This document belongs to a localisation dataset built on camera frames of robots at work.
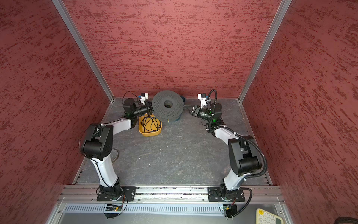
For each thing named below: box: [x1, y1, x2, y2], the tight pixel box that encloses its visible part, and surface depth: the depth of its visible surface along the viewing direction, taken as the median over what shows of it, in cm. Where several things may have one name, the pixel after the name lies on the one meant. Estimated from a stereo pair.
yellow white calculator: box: [255, 208, 285, 224], surface depth 68 cm
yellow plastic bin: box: [138, 113, 163, 137], surface depth 105 cm
